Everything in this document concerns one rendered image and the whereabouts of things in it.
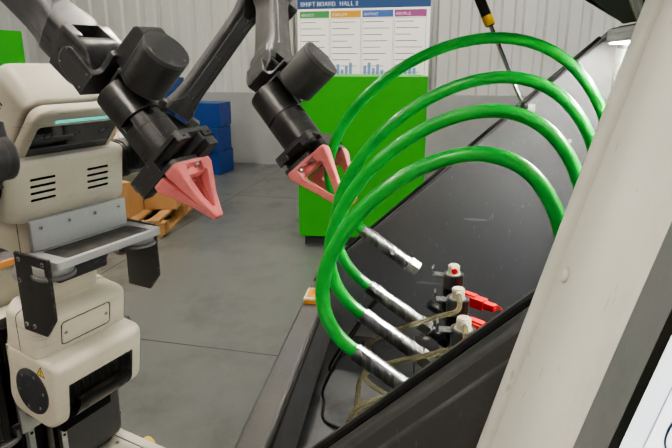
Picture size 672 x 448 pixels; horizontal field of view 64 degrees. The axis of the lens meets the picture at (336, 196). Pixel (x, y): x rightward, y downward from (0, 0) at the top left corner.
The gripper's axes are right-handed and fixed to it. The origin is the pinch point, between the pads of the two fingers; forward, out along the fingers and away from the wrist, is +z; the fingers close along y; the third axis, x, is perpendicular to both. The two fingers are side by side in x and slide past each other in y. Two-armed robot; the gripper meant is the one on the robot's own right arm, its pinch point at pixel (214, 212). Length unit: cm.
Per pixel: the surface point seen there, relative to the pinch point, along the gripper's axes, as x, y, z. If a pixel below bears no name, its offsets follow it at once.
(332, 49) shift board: 616, -152, -201
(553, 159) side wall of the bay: 54, 27, 25
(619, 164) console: -20.1, 37.8, 19.5
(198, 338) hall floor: 154, -174, 0
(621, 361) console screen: -29, 33, 25
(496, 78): 10.8, 33.1, 9.7
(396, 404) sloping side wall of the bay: -15.9, 14.1, 25.5
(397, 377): -6.8, 9.9, 26.3
